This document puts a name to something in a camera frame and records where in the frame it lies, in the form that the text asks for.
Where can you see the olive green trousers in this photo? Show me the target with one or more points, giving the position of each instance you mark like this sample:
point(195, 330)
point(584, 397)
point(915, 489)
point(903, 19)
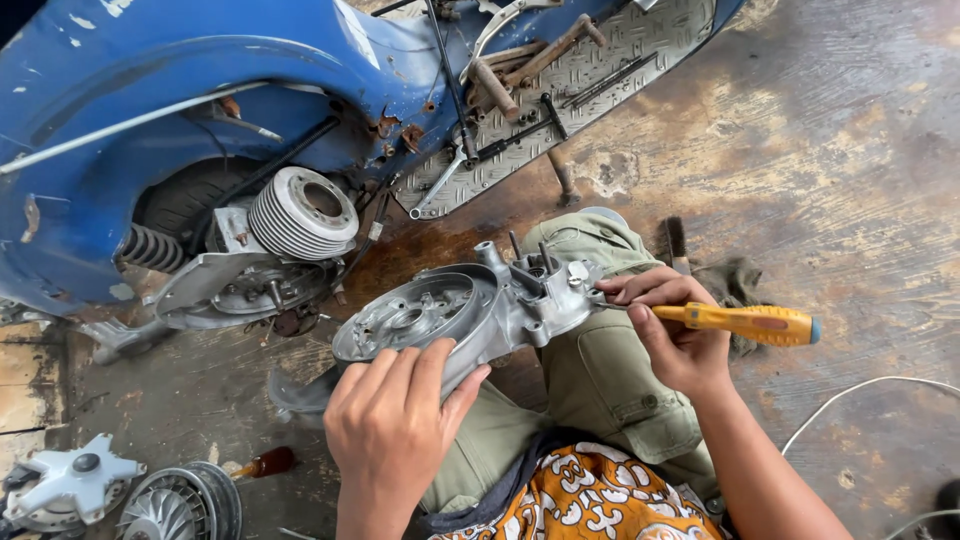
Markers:
point(607, 375)

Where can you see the curved chrome trim piece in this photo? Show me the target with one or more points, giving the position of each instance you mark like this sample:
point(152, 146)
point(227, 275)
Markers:
point(491, 30)

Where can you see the silver flywheel fan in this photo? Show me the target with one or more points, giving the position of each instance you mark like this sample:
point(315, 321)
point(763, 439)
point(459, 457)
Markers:
point(176, 506)

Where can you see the person's left hand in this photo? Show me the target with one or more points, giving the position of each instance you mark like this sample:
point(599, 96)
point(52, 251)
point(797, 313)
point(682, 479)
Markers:
point(386, 427)

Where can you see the grey round object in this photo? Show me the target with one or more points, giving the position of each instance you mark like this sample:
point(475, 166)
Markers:
point(604, 216)

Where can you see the rusty short bar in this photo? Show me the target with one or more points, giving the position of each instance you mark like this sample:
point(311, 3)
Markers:
point(495, 90)

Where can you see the mounted silver engine case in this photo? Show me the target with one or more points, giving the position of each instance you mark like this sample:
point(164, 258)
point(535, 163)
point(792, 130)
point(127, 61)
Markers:
point(225, 289)

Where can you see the grey coil shock spring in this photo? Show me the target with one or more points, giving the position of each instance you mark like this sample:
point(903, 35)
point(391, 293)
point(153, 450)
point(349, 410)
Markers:
point(150, 249)

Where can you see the orange patterned shirt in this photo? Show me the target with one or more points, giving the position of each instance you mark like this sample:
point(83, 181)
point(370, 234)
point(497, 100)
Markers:
point(592, 495)

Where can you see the checker plate scooter floorboard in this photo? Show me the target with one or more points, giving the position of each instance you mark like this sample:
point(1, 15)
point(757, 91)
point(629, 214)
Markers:
point(592, 82)

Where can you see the blue scooter body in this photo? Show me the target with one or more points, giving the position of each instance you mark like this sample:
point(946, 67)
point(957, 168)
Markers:
point(150, 82)

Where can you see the long black rod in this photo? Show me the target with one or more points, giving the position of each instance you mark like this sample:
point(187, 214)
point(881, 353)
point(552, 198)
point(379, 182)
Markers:
point(450, 67)

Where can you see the silver engine crankcase half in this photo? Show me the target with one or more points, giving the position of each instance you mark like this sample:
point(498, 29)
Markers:
point(450, 315)

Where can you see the dirty grey rag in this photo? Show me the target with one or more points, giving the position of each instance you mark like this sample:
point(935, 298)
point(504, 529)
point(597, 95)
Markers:
point(739, 289)

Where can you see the silver open end wrench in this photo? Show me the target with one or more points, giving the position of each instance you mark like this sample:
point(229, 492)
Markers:
point(439, 184)

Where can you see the black scooter tyre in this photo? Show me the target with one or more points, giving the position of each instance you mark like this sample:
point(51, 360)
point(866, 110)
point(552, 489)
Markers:
point(187, 195)

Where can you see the black bristle brush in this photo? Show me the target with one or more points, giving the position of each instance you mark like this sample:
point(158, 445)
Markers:
point(676, 240)

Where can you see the finned silver engine cylinder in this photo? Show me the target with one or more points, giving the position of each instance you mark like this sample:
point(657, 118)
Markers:
point(300, 214)

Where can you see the thin dark metal rods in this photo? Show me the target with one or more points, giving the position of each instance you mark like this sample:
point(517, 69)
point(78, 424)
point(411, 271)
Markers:
point(611, 79)

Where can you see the rusty long lever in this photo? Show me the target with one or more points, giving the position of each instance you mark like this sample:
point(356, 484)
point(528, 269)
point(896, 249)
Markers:
point(555, 49)

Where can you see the person's right hand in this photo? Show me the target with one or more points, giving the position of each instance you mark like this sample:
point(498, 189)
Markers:
point(686, 352)

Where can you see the white star wheel hub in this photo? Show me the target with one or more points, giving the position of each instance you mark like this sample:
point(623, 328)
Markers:
point(71, 480)

